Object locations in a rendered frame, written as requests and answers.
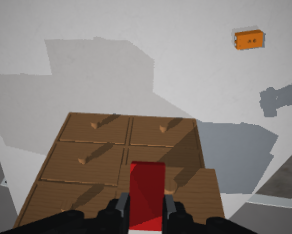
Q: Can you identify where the brown wooden chest of drawers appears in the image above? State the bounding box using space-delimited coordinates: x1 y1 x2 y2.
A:
12 112 205 229

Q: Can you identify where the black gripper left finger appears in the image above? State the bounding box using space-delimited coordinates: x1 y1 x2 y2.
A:
0 192 130 234

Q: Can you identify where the brown wooden drawer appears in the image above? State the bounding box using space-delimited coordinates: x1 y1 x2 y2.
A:
127 148 200 168
41 143 124 188
130 117 197 149
59 114 129 146
115 165 225 225
19 184 116 226

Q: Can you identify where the orange 9v battery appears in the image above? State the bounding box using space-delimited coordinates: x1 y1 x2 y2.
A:
234 30 263 50

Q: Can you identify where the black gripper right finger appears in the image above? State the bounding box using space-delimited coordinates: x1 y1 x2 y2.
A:
162 194 258 234

